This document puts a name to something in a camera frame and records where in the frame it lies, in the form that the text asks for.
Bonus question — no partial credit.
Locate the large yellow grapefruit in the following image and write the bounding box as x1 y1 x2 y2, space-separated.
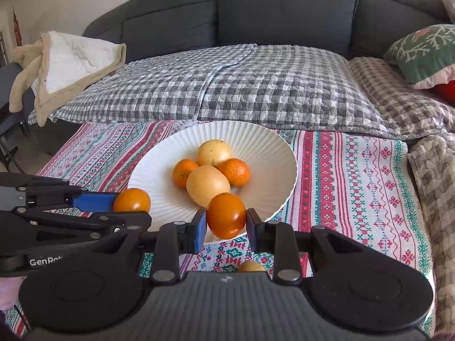
197 139 233 166
186 165 231 208

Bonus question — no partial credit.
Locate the grey checked quilt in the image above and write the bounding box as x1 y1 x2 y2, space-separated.
49 44 393 138

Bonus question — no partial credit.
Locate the beige checked quilt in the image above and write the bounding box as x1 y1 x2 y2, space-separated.
349 57 454 140

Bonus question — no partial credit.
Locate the brown kiwi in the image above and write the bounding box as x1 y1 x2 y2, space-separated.
237 260 266 273

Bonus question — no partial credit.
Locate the smooth orange tomato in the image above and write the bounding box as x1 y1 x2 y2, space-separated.
113 188 151 213
206 192 246 239

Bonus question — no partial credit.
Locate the green snowflake pillow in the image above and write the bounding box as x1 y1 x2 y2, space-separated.
383 24 455 89

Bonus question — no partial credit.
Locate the red pumpkin cushion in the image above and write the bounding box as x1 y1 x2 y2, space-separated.
432 80 455 107

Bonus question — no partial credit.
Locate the bumpy mandarin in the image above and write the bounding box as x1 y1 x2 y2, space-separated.
172 159 199 189
217 158 251 187

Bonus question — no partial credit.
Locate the white ribbed plate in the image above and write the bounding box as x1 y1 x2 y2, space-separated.
128 121 298 231

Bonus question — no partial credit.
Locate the grey woven blanket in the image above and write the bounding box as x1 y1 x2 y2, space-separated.
408 133 454 332

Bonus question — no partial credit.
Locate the dark grey sofa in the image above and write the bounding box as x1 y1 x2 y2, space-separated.
84 0 450 62

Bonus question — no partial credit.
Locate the large yellow grapefruit front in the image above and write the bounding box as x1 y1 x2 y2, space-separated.
186 165 231 208

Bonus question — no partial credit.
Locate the white beige blanket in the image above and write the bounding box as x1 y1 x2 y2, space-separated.
9 31 127 127

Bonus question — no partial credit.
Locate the patterned red green tablecloth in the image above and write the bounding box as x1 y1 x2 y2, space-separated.
1 121 434 340

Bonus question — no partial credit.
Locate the large yellow grapefruit back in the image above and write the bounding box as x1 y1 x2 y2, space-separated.
197 139 233 166

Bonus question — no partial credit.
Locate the bumpy mandarin front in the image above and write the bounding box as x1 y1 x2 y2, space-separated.
172 159 199 189

